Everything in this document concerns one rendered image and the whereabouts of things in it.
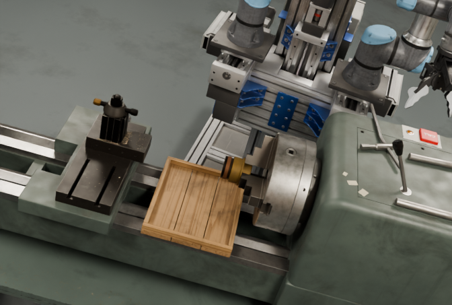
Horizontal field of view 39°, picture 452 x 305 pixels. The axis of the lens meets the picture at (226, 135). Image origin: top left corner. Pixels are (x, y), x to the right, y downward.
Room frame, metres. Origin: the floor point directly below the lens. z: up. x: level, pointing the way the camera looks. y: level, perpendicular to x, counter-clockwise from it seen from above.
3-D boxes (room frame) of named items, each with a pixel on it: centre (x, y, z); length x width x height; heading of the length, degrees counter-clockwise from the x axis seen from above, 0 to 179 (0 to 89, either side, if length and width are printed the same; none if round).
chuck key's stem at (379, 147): (1.68, -0.47, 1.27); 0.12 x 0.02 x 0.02; 114
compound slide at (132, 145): (1.67, 0.35, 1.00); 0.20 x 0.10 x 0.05; 90
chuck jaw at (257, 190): (1.51, -0.14, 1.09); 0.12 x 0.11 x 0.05; 0
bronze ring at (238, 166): (1.60, -0.06, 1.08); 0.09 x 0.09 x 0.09; 0
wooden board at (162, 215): (1.60, 0.03, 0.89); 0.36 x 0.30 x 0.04; 0
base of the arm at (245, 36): (2.31, 0.03, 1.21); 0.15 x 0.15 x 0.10
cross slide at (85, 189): (1.61, 0.38, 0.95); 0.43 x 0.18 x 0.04; 0
